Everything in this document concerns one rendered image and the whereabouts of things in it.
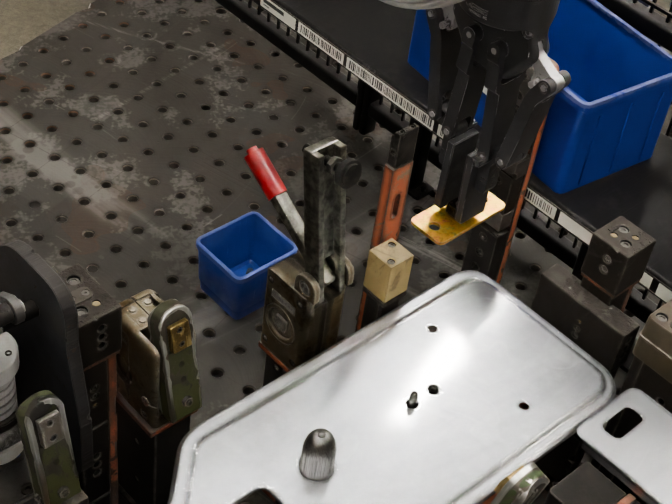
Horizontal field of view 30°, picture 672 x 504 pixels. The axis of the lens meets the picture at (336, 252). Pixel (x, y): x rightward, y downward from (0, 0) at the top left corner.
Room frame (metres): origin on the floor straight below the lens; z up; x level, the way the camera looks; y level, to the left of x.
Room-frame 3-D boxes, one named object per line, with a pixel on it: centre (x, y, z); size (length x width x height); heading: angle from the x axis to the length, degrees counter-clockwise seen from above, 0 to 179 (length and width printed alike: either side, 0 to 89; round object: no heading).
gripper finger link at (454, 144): (0.82, -0.09, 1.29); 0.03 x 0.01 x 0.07; 138
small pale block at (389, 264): (0.95, -0.06, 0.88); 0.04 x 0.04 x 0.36; 48
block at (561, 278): (1.00, -0.28, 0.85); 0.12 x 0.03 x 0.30; 48
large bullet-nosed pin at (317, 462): (0.72, -0.01, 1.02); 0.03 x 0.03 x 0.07
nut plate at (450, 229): (0.82, -0.10, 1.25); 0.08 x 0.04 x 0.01; 138
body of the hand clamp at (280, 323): (0.92, 0.03, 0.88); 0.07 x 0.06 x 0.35; 48
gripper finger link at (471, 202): (0.81, -0.11, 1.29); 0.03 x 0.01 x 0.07; 138
